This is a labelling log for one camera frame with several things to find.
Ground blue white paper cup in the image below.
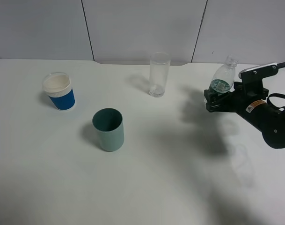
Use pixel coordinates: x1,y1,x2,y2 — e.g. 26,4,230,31
42,72,75,111

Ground clear bottle green label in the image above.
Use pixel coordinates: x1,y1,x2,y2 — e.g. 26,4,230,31
209,55,238,93

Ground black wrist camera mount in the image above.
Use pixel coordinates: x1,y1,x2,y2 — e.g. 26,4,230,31
238,62,279,99

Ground black cable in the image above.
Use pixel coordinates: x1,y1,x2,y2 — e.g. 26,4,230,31
266,61,285,113

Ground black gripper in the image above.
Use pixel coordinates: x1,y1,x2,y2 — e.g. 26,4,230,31
204,82,285,149

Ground green plastic cup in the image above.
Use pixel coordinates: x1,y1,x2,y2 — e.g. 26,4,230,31
92,108,124,152

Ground tall clear glass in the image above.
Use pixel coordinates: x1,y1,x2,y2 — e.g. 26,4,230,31
149,52,171,98

